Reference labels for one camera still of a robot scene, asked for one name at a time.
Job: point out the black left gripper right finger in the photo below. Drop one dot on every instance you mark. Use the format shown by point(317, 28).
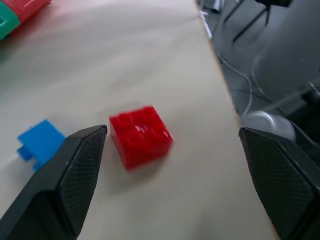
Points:
point(280, 180)

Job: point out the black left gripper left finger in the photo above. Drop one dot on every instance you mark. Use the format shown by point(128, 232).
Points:
point(57, 185)

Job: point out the blue toy building block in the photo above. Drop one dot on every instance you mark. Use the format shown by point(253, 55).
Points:
point(40, 142)

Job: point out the silver round robot joint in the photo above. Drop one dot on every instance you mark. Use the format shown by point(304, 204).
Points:
point(268, 123)

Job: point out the red toy building block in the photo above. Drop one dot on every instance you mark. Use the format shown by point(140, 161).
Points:
point(141, 138)

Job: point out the green toy building block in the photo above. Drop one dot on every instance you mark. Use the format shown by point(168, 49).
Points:
point(6, 21)

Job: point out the red brick at corner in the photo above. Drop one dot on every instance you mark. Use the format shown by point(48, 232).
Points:
point(27, 10)

